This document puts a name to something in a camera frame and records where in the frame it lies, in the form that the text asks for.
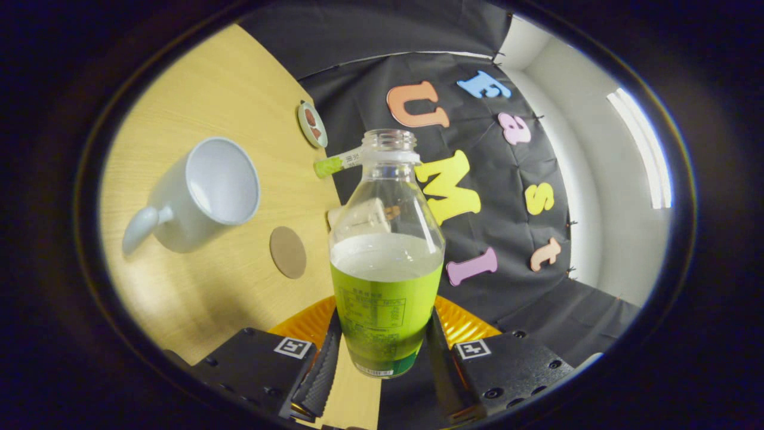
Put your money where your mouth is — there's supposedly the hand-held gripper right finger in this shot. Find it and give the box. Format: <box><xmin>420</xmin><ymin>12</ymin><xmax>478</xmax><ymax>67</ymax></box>
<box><xmin>426</xmin><ymin>296</ymin><xmax>575</xmax><ymax>425</ymax></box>

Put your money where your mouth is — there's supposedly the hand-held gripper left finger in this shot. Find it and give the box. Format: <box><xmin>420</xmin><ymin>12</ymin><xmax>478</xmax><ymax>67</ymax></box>
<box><xmin>190</xmin><ymin>296</ymin><xmax>343</xmax><ymax>420</ymax></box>

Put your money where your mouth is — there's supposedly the green label juice bottle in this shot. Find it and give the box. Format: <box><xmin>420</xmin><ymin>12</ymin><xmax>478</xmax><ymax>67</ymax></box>
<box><xmin>329</xmin><ymin>128</ymin><xmax>446</xmax><ymax>379</ymax></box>

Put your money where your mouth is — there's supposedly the round brown coaster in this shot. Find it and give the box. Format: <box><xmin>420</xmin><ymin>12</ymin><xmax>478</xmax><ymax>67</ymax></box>
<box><xmin>269</xmin><ymin>226</ymin><xmax>307</xmax><ymax>280</ymax></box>

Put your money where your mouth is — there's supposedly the white cup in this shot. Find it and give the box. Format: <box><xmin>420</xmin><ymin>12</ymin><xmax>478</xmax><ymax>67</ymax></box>
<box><xmin>122</xmin><ymin>137</ymin><xmax>261</xmax><ymax>256</ymax></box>

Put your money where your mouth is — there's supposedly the small capped green bottle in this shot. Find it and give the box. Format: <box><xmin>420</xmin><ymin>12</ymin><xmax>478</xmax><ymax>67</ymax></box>
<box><xmin>313</xmin><ymin>146</ymin><xmax>365</xmax><ymax>179</ymax></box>

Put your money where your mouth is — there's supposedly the cream toaster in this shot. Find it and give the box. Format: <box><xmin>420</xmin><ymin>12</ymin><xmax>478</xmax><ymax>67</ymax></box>
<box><xmin>327</xmin><ymin>198</ymin><xmax>402</xmax><ymax>237</ymax></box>

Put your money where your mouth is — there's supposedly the pale green plate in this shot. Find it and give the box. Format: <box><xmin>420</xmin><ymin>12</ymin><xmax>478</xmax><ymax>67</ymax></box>
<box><xmin>297</xmin><ymin>100</ymin><xmax>329</xmax><ymax>149</ymax></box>

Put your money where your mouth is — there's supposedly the ceiling light panel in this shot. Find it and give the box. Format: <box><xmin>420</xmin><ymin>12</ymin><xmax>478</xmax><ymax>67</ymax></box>
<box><xmin>607</xmin><ymin>88</ymin><xmax>673</xmax><ymax>210</ymax></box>

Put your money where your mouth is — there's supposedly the wooden table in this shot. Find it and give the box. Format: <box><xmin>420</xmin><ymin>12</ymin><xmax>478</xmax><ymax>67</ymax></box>
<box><xmin>98</xmin><ymin>24</ymin><xmax>383</xmax><ymax>430</ymax></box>

